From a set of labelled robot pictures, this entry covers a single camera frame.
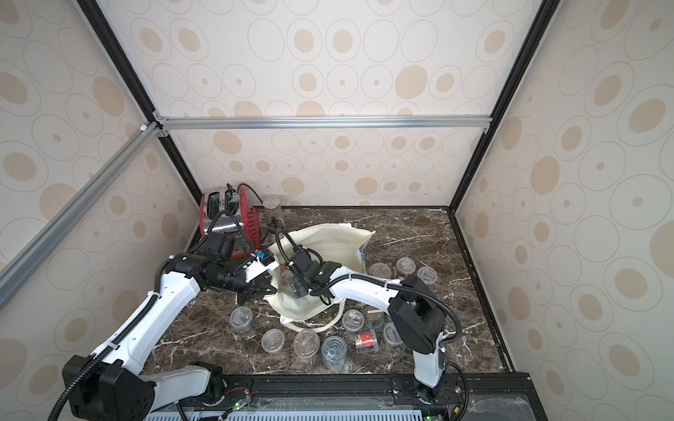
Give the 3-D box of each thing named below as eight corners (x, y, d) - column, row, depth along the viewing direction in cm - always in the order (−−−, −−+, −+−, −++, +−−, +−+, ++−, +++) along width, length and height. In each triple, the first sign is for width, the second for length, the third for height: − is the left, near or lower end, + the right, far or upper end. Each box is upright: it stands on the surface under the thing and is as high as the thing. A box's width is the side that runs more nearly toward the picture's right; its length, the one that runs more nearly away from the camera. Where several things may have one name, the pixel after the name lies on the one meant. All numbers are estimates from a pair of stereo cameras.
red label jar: (356, 353, 82) (356, 348, 77) (355, 337, 85) (356, 331, 80) (372, 353, 82) (374, 348, 77) (371, 337, 85) (373, 331, 80)
